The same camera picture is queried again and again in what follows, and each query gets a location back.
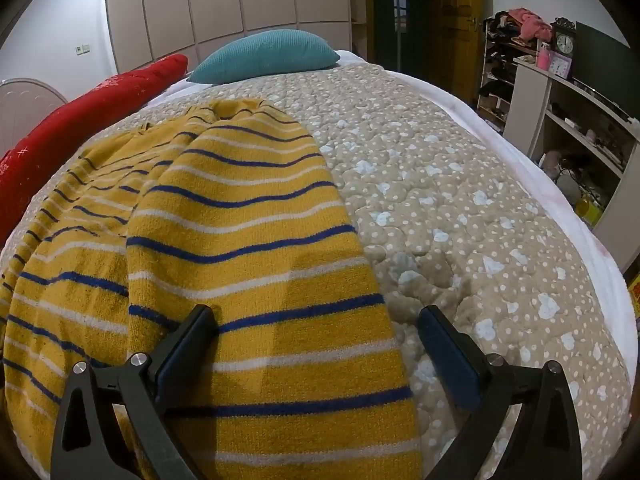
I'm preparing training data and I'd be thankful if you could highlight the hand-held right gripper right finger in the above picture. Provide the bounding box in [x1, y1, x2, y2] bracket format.
[418, 305, 584, 480]

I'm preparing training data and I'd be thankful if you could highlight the dark ornate table clock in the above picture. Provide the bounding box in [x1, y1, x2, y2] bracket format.
[551, 17, 577, 57]

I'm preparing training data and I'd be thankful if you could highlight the pink alarm clock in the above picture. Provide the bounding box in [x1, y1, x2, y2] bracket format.
[550, 53, 574, 80]

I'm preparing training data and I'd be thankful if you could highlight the white round fan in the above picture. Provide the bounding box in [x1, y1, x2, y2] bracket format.
[0, 77, 69, 155]

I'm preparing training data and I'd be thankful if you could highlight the pink cloth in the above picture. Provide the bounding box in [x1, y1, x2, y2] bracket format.
[505, 7, 554, 44]

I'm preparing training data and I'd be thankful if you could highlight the yellow wooden door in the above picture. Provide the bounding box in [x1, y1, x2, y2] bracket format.
[430, 0, 493, 102]

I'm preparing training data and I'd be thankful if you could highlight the beige dotted quilt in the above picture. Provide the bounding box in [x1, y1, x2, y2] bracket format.
[0, 62, 632, 480]

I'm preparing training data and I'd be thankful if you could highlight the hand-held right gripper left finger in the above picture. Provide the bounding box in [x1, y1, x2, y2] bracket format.
[51, 304, 217, 480]

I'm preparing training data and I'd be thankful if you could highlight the yellow bottle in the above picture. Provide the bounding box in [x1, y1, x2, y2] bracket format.
[575, 192, 607, 227]

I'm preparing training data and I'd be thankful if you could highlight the red bolster pillow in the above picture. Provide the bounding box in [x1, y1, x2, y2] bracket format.
[0, 54, 189, 247]

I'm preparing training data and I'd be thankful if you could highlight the beige panelled wardrobe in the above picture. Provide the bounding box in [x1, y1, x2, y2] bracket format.
[104, 0, 369, 76]

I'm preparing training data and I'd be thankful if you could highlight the dark flat screen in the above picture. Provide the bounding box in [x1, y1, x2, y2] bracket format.
[572, 21, 640, 122]

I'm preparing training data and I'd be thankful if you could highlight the teal pillow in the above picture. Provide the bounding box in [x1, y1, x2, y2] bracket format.
[187, 30, 342, 85]

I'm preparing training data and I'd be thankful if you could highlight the white shelf desk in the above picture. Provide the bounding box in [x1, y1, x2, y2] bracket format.
[502, 56, 640, 272]

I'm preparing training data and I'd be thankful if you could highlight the shoe rack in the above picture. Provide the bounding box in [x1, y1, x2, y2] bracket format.
[475, 9, 556, 130]

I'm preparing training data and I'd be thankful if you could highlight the yellow striped knit garment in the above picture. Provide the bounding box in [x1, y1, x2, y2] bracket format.
[0, 97, 424, 480]

